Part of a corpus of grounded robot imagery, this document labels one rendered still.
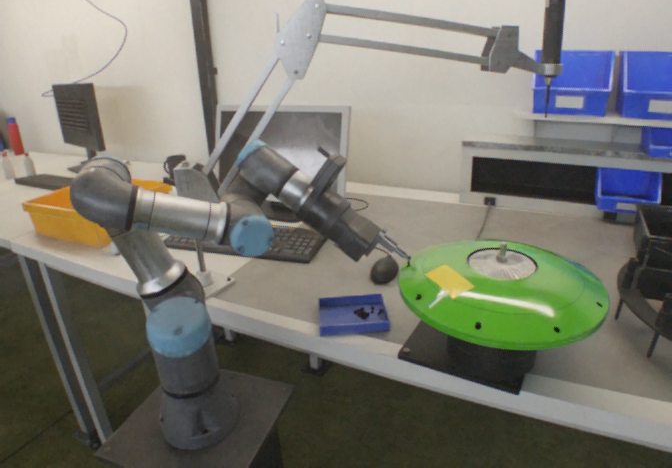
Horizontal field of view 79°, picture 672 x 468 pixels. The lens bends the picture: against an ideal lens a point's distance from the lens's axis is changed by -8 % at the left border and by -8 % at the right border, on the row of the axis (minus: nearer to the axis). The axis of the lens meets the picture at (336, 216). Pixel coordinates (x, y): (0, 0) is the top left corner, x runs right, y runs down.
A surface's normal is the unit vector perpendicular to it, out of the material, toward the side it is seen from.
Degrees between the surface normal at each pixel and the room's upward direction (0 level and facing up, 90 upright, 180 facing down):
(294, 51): 90
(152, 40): 90
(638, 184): 90
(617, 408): 0
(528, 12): 90
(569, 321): 24
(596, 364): 0
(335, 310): 0
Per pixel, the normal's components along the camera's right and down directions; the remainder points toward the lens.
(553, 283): 0.07, -0.87
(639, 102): -0.44, 0.48
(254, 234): 0.44, 0.33
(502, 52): 0.04, 0.36
